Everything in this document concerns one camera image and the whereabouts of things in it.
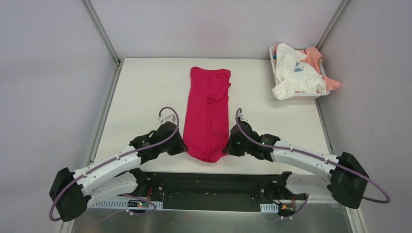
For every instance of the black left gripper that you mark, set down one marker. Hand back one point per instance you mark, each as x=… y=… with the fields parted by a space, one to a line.
x=177 y=145

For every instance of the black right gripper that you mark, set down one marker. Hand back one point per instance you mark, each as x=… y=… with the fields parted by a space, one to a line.
x=232 y=146

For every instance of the magenta t shirt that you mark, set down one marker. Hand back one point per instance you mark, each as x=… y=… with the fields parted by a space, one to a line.
x=206 y=128

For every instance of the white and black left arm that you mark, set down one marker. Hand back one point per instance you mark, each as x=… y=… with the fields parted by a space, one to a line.
x=103 y=173

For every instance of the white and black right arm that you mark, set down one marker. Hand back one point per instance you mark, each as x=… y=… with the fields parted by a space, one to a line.
x=322 y=170

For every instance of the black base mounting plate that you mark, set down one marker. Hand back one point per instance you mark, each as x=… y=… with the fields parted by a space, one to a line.
x=204 y=192

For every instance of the white crumpled t shirt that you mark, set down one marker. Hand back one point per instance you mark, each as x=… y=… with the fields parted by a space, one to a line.
x=297 y=72

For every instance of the white plastic laundry basket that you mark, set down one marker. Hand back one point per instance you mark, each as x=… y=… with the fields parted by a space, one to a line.
x=301 y=93

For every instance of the peach crumpled t shirt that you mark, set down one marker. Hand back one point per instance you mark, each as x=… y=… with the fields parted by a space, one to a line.
x=314 y=58

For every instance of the right white slotted cable duct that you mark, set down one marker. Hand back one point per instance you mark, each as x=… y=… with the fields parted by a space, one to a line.
x=268 y=208

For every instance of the white slotted cable duct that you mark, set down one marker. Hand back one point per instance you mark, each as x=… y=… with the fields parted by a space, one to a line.
x=116 y=204
x=268 y=208

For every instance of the aluminium front rail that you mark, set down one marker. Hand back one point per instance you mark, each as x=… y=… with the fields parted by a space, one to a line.
x=172 y=187

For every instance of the left white slotted cable duct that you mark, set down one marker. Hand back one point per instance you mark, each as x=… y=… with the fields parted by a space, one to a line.
x=116 y=204

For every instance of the left aluminium corner post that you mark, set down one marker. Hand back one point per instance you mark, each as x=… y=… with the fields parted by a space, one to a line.
x=101 y=31

